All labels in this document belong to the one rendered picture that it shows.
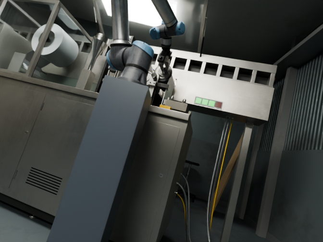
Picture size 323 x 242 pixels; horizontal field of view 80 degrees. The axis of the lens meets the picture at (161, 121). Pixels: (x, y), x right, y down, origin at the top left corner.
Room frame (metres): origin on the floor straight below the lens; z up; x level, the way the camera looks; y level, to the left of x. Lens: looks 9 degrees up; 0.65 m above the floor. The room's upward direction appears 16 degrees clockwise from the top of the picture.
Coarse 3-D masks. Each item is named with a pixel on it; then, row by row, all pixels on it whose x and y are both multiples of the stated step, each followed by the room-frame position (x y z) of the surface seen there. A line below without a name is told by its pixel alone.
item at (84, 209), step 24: (120, 96) 0.80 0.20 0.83; (144, 96) 0.79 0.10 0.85; (96, 120) 0.80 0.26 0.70; (120, 120) 0.80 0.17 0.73; (144, 120) 0.95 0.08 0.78; (96, 144) 0.80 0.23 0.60; (120, 144) 0.79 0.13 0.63; (72, 168) 0.81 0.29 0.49; (96, 168) 0.80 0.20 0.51; (120, 168) 0.79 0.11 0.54; (72, 192) 0.80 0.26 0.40; (96, 192) 0.80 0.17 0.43; (120, 192) 0.90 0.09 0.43; (72, 216) 0.80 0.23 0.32; (96, 216) 0.79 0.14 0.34; (48, 240) 0.80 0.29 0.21; (72, 240) 0.80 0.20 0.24; (96, 240) 0.79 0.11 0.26
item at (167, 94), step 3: (168, 81) 1.43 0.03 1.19; (168, 84) 1.45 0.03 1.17; (171, 87) 1.57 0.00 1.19; (165, 90) 1.43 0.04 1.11; (171, 90) 1.60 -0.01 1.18; (165, 93) 1.44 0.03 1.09; (168, 93) 1.53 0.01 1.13; (171, 93) 1.63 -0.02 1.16; (165, 96) 1.47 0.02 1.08; (168, 96) 1.56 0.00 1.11; (162, 99) 1.43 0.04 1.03
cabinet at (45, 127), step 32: (0, 96) 1.43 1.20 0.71; (32, 96) 1.37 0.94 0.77; (64, 96) 1.31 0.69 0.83; (0, 128) 1.40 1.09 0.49; (32, 128) 1.35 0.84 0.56; (64, 128) 1.29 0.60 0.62; (160, 128) 1.14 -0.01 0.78; (0, 160) 1.38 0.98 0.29; (32, 160) 1.32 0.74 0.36; (64, 160) 1.27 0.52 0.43; (160, 160) 1.13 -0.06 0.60; (0, 192) 1.36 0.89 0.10; (32, 192) 1.30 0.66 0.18; (128, 192) 1.16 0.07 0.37; (160, 192) 1.12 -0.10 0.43; (128, 224) 1.14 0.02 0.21; (160, 224) 1.11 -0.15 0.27
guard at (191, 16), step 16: (96, 0) 1.68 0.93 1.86; (128, 0) 1.57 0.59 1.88; (144, 0) 1.53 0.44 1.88; (176, 0) 1.44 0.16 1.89; (192, 0) 1.40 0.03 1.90; (128, 16) 1.69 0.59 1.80; (144, 16) 1.64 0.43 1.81; (176, 16) 1.54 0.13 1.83; (192, 16) 1.49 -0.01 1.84; (144, 32) 1.76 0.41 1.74; (192, 32) 1.60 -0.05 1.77; (176, 48) 1.78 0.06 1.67; (192, 48) 1.72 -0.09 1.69
